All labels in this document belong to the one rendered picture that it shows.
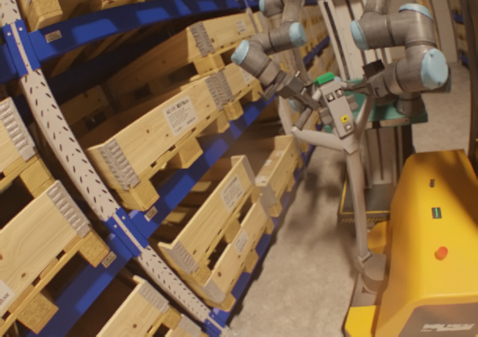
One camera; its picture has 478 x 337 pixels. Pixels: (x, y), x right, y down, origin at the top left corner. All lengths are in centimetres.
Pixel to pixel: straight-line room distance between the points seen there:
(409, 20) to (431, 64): 13
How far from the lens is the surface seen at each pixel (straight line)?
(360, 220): 126
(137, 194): 108
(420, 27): 67
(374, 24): 70
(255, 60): 84
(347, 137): 100
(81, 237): 98
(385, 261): 145
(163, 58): 183
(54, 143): 101
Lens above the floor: 165
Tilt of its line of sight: 25 degrees down
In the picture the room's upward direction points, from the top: 24 degrees counter-clockwise
